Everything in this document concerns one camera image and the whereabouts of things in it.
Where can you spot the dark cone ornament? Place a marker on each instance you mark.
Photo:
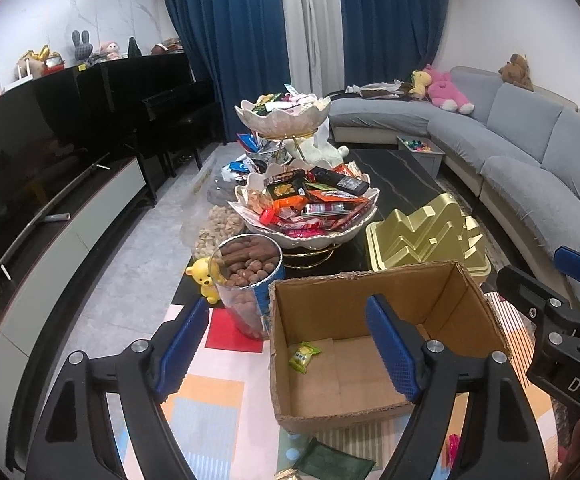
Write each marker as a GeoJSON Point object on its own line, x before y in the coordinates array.
{"type": "Point", "coordinates": [134, 49]}

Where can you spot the black piano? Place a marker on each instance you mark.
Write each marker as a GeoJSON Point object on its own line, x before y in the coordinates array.
{"type": "Point", "coordinates": [134, 85]}

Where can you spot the gold snack packet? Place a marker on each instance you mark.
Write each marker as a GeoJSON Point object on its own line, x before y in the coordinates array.
{"type": "Point", "coordinates": [287, 475]}

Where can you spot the pink snack packet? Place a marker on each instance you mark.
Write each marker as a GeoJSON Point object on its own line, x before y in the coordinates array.
{"type": "Point", "coordinates": [454, 450]}

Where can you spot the white tiered shell snack stand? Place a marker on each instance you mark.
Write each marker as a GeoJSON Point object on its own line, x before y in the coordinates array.
{"type": "Point", "coordinates": [280, 122]}

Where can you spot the white plastic bag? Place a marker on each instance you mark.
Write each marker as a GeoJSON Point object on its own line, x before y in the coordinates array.
{"type": "Point", "coordinates": [315, 145]}

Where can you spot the pink plush toy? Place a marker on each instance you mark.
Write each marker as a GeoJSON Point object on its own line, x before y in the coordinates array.
{"type": "Point", "coordinates": [445, 87]}

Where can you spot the clear bag of pistachios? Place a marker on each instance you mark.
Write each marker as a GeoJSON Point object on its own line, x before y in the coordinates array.
{"type": "Point", "coordinates": [214, 235]}

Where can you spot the clear jar of chocolates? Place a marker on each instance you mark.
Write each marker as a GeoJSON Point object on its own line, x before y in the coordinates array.
{"type": "Point", "coordinates": [242, 285]}

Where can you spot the dark green snack packet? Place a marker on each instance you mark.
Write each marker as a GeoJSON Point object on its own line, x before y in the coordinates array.
{"type": "Point", "coordinates": [335, 462]}

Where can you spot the narrow blue curtain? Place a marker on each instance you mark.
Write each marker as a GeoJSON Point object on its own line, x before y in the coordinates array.
{"type": "Point", "coordinates": [390, 15]}

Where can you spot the yellow plush toy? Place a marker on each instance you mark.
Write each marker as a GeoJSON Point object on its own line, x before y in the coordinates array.
{"type": "Point", "coordinates": [420, 82]}

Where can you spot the black television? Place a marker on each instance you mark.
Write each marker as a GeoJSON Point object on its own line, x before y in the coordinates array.
{"type": "Point", "coordinates": [9, 160]}

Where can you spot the white sheer curtain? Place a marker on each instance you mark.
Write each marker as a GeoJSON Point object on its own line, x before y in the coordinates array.
{"type": "Point", "coordinates": [310, 25]}

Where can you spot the grey storage bin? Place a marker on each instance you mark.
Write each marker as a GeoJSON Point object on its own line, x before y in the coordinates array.
{"type": "Point", "coordinates": [422, 157]}

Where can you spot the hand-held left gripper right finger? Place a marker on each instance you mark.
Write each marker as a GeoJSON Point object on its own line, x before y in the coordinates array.
{"type": "Point", "coordinates": [392, 350]}

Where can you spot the gold foil balloon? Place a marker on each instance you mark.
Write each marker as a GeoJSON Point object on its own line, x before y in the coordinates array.
{"type": "Point", "coordinates": [37, 57]}

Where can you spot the small green candy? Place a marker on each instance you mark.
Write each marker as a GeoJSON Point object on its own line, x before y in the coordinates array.
{"type": "Point", "coordinates": [304, 357]}

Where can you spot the gold mountain lid cookie container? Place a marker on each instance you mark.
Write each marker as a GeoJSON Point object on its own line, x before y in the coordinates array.
{"type": "Point", "coordinates": [420, 235]}

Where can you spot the heap of loose snack packets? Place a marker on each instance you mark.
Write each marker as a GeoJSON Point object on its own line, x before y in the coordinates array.
{"type": "Point", "coordinates": [245, 160]}

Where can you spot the grey plastic bag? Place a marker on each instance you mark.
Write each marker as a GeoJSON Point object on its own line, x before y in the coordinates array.
{"type": "Point", "coordinates": [222, 192]}

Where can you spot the grey television cabinet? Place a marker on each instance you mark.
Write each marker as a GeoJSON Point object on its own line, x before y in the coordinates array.
{"type": "Point", "coordinates": [44, 270]}

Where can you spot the yellow bear figurine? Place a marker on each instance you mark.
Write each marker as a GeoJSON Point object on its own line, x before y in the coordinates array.
{"type": "Point", "coordinates": [203, 275]}

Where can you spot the brown plush toy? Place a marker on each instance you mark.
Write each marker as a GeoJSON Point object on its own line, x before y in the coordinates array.
{"type": "Point", "coordinates": [516, 72]}

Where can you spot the grey bunny plush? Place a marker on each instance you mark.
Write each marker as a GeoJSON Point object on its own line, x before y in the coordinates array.
{"type": "Point", "coordinates": [82, 47]}

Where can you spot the brown cardboard box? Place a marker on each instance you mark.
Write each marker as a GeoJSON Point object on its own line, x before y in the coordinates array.
{"type": "Point", "coordinates": [330, 310]}

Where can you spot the grey corner sofa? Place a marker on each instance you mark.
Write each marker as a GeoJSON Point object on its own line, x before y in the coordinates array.
{"type": "Point", "coordinates": [520, 125]}

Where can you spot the wide blue curtain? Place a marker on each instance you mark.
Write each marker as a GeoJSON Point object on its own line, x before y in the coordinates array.
{"type": "Point", "coordinates": [229, 35]}

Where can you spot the pile of assorted snacks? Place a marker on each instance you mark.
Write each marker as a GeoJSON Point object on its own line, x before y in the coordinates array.
{"type": "Point", "coordinates": [315, 195]}

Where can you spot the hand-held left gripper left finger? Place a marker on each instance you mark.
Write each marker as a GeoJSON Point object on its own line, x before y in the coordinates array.
{"type": "Point", "coordinates": [182, 355]}

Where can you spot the colourful patchwork tablecloth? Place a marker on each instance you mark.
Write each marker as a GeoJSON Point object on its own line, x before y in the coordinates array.
{"type": "Point", "coordinates": [219, 410]}

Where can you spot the small heap of snacks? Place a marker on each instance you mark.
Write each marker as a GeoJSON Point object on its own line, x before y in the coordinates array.
{"type": "Point", "coordinates": [280, 102]}

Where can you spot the clutter of papers and cloth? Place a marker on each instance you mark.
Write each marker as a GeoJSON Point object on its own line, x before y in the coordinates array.
{"type": "Point", "coordinates": [375, 89]}

